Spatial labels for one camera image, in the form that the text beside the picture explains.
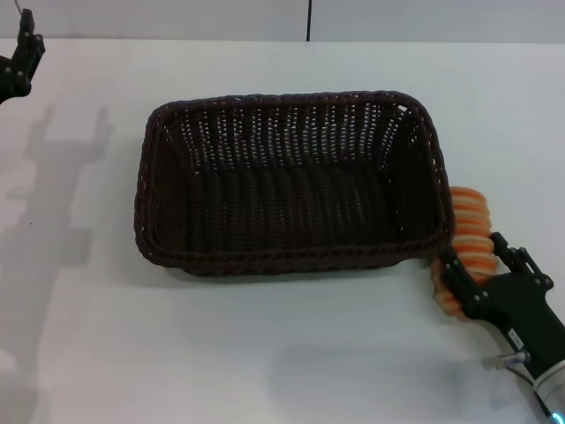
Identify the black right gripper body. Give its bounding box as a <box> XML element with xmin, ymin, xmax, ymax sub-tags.
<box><xmin>458</xmin><ymin>271</ymin><xmax>565</xmax><ymax>382</ymax></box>

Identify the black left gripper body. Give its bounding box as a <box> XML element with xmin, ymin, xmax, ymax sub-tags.
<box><xmin>0</xmin><ymin>55</ymin><xmax>22</xmax><ymax>105</ymax></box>

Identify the orange striped bread roll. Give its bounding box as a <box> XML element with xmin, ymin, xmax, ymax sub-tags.
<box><xmin>429</xmin><ymin>185</ymin><xmax>501</xmax><ymax>317</ymax></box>

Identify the black woven plastic basket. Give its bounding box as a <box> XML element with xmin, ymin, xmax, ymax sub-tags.
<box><xmin>133</xmin><ymin>90</ymin><xmax>456</xmax><ymax>277</ymax></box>

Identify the silver plug with thin cable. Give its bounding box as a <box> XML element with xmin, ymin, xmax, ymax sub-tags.
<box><xmin>481</xmin><ymin>350</ymin><xmax>558</xmax><ymax>421</ymax></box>

